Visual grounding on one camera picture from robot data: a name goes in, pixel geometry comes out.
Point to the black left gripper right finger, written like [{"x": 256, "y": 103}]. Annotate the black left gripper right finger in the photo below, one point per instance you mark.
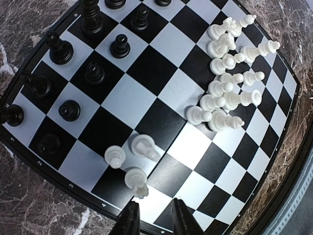
[{"x": 183, "y": 221}]

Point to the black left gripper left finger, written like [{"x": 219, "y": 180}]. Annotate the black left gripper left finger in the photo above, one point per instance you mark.
[{"x": 129, "y": 221}]

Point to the white chess pawn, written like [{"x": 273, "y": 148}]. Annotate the white chess pawn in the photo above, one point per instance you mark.
[
  {"x": 211, "y": 103},
  {"x": 217, "y": 88},
  {"x": 115, "y": 156},
  {"x": 196, "y": 115}
]

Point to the white chess knight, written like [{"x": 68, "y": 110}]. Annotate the white chess knight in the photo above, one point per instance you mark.
[{"x": 144, "y": 146}]

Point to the white chess bishop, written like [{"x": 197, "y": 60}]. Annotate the white chess bishop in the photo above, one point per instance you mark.
[{"x": 220, "y": 121}]

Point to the black chess pawn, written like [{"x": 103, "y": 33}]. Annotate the black chess pawn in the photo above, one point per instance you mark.
[
  {"x": 69, "y": 110},
  {"x": 120, "y": 47},
  {"x": 94, "y": 74}
]

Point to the black chess rook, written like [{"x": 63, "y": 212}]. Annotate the black chess rook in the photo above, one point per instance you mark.
[{"x": 13, "y": 115}]

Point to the black chess knight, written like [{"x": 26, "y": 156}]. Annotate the black chess knight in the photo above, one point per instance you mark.
[{"x": 39, "y": 86}]

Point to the black chess bishop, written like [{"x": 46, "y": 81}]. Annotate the black chess bishop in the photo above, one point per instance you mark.
[{"x": 61, "y": 52}]

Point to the black chess queen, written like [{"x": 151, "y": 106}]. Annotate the black chess queen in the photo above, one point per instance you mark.
[{"x": 92, "y": 23}]

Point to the black and white chessboard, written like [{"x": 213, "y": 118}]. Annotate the black and white chessboard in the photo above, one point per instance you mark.
[{"x": 148, "y": 92}]

